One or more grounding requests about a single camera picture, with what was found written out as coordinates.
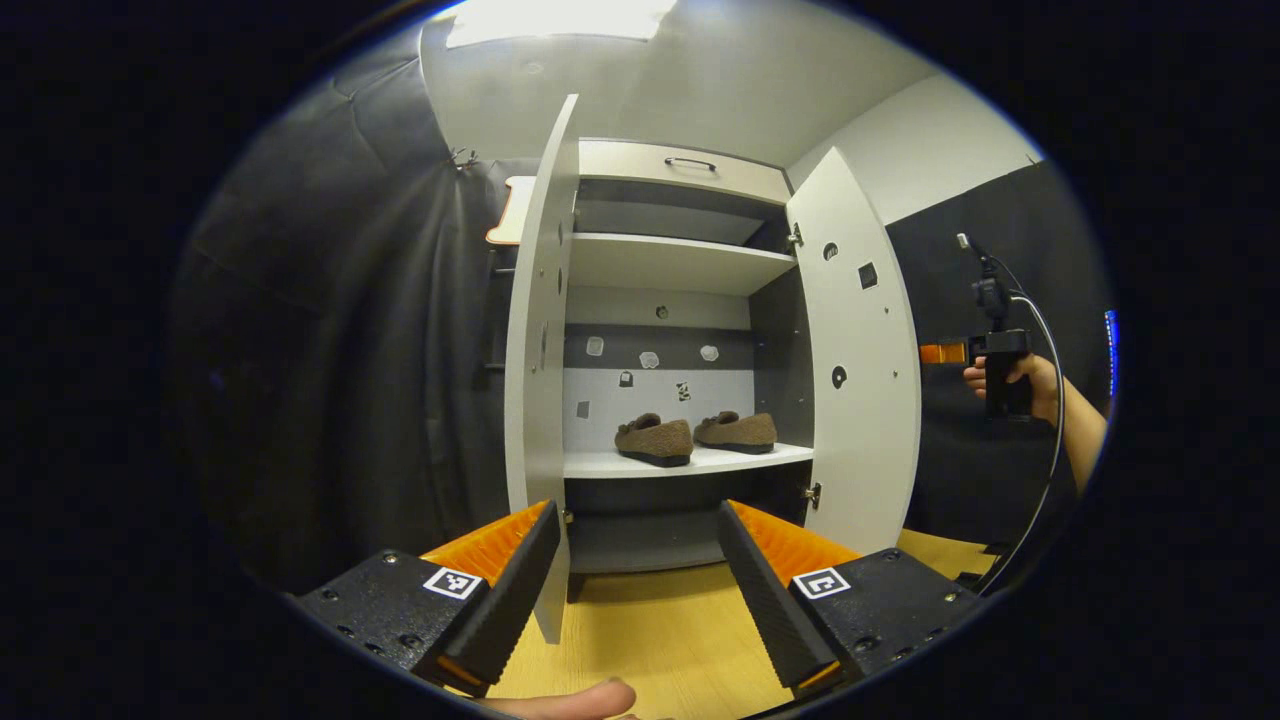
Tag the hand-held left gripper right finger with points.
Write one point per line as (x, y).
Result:
(770, 610)

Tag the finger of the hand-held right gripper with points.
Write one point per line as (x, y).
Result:
(942, 353)

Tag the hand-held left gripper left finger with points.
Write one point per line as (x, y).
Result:
(515, 600)

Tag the white shoe cabinet door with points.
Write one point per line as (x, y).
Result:
(870, 440)
(535, 400)

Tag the white shoe cabinet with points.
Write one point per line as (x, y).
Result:
(780, 360)

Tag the brown fuzzy shoe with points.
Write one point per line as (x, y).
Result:
(655, 440)
(740, 432)

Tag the white cabinet shelf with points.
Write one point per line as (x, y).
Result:
(670, 262)

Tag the white cabinet drawer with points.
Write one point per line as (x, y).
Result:
(620, 165)

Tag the black backdrop cloth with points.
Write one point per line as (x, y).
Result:
(350, 350)
(950, 470)

